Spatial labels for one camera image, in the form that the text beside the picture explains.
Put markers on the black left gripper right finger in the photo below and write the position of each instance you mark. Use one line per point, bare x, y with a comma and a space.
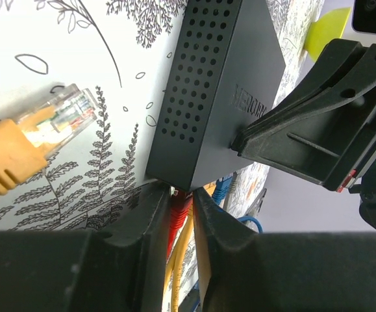
242, 270

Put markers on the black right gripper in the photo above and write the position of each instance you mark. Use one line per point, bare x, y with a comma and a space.
324, 131

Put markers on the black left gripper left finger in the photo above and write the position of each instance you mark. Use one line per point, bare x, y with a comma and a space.
120, 268

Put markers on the black network switch box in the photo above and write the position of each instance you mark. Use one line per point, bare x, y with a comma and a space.
225, 75

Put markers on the lime green bowl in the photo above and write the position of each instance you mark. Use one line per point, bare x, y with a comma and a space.
328, 27

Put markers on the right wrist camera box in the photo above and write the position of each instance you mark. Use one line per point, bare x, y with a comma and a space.
364, 16

